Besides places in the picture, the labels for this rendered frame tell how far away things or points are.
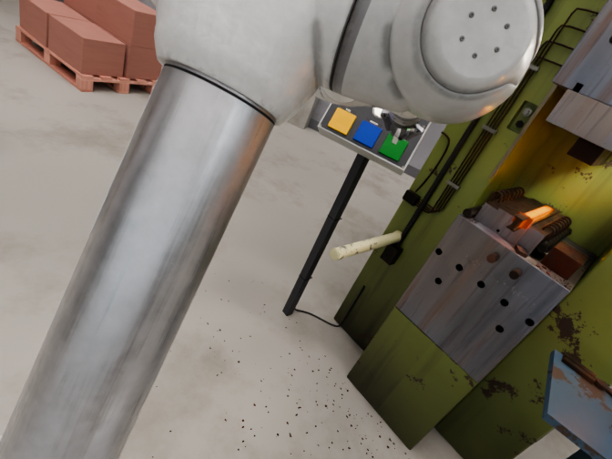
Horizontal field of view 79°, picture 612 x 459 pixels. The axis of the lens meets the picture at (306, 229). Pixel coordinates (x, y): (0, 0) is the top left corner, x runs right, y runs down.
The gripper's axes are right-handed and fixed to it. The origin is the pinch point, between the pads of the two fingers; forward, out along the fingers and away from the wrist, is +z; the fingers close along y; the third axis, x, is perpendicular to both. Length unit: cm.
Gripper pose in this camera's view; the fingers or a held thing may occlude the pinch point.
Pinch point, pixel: (397, 136)
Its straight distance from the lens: 120.7
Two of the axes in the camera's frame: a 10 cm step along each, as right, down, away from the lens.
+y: 8.6, 4.9, -1.5
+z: 1.3, 0.7, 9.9
